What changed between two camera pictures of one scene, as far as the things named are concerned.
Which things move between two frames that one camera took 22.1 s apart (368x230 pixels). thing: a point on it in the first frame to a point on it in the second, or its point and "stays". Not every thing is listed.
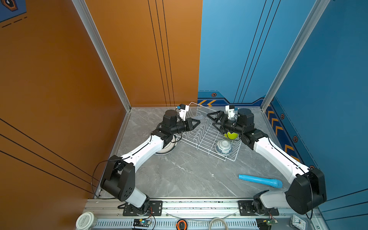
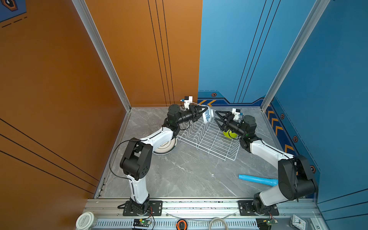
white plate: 169,147 stays
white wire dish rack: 205,136 stays
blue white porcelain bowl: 223,147 to 208,115
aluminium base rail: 197,215 stays
